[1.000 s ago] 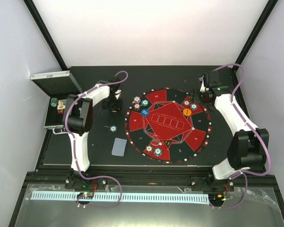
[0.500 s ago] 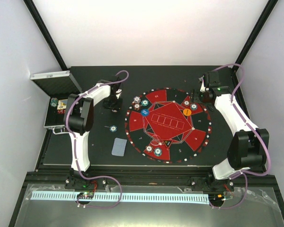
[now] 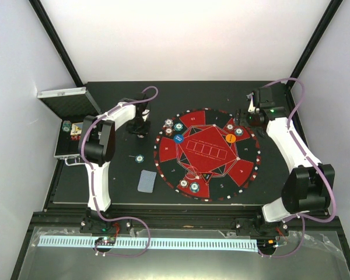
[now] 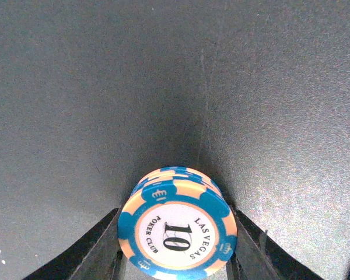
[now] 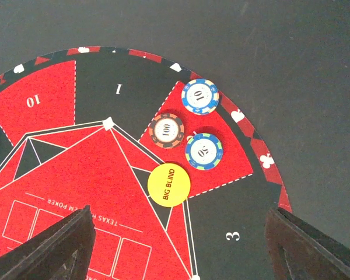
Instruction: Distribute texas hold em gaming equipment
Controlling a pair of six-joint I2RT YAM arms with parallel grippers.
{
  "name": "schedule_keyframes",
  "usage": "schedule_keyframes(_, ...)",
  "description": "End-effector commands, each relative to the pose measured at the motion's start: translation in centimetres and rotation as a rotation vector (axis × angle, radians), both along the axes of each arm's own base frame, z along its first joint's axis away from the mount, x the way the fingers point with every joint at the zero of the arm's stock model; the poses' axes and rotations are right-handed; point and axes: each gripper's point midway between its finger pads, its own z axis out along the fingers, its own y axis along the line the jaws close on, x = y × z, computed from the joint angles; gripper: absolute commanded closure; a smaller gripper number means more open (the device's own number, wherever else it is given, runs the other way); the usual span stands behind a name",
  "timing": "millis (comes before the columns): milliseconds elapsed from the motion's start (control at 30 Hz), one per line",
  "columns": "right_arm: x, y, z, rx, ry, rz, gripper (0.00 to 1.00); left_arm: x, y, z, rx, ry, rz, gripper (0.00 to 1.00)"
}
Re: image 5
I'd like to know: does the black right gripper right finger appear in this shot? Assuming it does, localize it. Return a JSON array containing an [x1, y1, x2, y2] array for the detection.
[[265, 208, 350, 279]]

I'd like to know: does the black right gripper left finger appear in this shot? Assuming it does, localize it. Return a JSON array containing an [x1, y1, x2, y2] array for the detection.
[[0, 205, 96, 279]]

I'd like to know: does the yellow big blind button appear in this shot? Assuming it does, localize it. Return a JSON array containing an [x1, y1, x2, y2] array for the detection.
[[148, 163, 191, 208]]

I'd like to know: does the green blue chip seat two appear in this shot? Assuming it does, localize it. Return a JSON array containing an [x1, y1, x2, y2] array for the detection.
[[185, 133, 223, 171]]

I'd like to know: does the orange chip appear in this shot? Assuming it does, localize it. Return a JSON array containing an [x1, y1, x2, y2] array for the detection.
[[149, 113, 185, 149]]

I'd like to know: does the white blue chip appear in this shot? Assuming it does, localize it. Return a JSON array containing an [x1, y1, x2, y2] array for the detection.
[[181, 79, 220, 116]]

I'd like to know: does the round red black poker mat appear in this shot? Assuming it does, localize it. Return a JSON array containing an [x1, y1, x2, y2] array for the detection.
[[0, 47, 290, 279]]

